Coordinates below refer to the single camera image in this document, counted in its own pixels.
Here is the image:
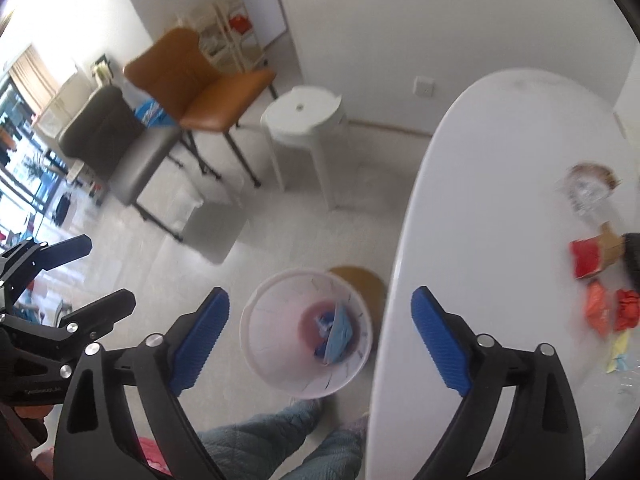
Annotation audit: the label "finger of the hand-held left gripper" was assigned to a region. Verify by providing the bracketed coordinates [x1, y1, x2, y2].
[0, 235, 94, 306]
[0, 288, 137, 361]

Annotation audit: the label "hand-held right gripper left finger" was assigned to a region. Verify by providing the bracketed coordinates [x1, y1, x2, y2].
[52, 287, 231, 480]

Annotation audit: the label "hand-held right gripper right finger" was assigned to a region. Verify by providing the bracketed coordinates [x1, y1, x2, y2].
[411, 286, 586, 480]

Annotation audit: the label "white slotted waste bin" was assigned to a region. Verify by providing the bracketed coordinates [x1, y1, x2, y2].
[239, 268, 373, 401]

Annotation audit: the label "clear wrapper brown print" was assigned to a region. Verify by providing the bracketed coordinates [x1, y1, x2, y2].
[557, 162, 623, 221]

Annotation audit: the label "person's left hand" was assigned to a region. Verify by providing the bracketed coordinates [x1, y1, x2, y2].
[12, 404, 53, 423]

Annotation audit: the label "black suitcase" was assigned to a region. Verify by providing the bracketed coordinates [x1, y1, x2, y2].
[52, 195, 73, 226]

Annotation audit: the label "green potted plant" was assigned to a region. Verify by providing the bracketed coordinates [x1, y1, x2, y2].
[25, 157, 48, 186]

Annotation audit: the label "brown round pad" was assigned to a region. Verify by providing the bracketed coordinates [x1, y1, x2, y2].
[327, 265, 388, 321]

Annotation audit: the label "person's leg blue quilted pants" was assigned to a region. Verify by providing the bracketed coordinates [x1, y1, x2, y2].
[295, 415, 371, 480]
[197, 399, 322, 480]

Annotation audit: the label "blue packet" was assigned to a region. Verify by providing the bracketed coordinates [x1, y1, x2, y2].
[312, 305, 357, 363]

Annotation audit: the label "grey knitted slipper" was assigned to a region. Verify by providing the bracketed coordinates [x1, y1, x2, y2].
[340, 414, 371, 442]

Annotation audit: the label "pink patterned clothing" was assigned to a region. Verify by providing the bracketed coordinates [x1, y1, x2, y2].
[131, 435, 161, 478]

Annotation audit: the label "grey chair black legs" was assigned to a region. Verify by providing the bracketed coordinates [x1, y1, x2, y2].
[57, 85, 221, 243]

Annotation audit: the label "beige sideboard cabinet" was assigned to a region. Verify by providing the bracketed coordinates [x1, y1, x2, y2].
[35, 72, 93, 138]

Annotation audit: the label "orange wrapper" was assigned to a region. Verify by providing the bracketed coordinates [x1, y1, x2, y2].
[585, 280, 612, 338]

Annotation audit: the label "red cardboard box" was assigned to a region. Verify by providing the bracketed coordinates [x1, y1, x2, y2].
[570, 222, 626, 281]

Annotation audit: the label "beige curtain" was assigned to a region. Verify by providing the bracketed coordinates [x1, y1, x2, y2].
[7, 45, 58, 116]

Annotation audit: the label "yellow paper scrap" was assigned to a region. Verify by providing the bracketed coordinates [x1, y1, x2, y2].
[606, 332, 630, 375]

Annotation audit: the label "red crumpled wrapper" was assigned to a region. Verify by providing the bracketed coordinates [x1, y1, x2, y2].
[612, 287, 640, 333]

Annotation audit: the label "black knitted cloth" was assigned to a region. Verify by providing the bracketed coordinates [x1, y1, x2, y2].
[621, 232, 640, 291]

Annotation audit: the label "orange leather chair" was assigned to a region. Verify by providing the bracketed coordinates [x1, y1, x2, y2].
[123, 26, 278, 188]

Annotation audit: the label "white plastic stool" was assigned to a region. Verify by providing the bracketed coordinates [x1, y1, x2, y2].
[260, 86, 351, 211]

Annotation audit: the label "cream shelf rack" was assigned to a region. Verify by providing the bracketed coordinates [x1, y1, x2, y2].
[187, 0, 268, 76]

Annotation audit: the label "red item in rack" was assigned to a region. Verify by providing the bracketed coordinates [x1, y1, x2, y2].
[227, 12, 253, 36]

